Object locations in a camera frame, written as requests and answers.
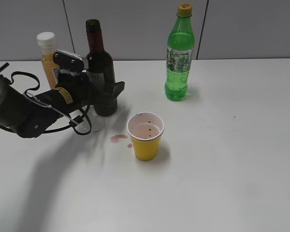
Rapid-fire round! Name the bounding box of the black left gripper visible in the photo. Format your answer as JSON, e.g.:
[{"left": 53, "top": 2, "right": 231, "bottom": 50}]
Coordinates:
[{"left": 52, "top": 73, "right": 125, "bottom": 114}]

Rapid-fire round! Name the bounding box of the dark red wine bottle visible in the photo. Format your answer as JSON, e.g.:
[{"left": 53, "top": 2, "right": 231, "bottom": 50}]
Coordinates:
[{"left": 86, "top": 19, "right": 117, "bottom": 116}]

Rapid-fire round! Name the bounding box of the yellow paper cup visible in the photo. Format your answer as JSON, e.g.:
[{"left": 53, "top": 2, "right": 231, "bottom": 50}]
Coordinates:
[{"left": 126, "top": 112, "right": 165, "bottom": 161}]

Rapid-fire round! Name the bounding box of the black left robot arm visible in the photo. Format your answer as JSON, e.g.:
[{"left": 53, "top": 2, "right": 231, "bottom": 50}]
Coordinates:
[{"left": 0, "top": 70, "right": 108, "bottom": 138}]

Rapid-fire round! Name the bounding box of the green soda bottle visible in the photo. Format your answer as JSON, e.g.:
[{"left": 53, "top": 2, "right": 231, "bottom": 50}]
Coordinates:
[{"left": 164, "top": 3, "right": 195, "bottom": 101}]

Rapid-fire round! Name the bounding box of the orange juice bottle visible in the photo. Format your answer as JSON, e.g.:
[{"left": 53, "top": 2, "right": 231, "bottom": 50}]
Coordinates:
[{"left": 37, "top": 31, "right": 59, "bottom": 89}]

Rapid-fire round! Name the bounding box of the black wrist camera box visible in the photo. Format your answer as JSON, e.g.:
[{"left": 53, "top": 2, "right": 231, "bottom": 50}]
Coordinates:
[{"left": 53, "top": 50, "right": 85, "bottom": 73}]

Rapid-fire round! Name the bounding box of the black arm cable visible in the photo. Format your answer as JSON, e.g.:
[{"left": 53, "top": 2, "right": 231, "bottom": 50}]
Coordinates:
[{"left": 0, "top": 63, "right": 92, "bottom": 135}]

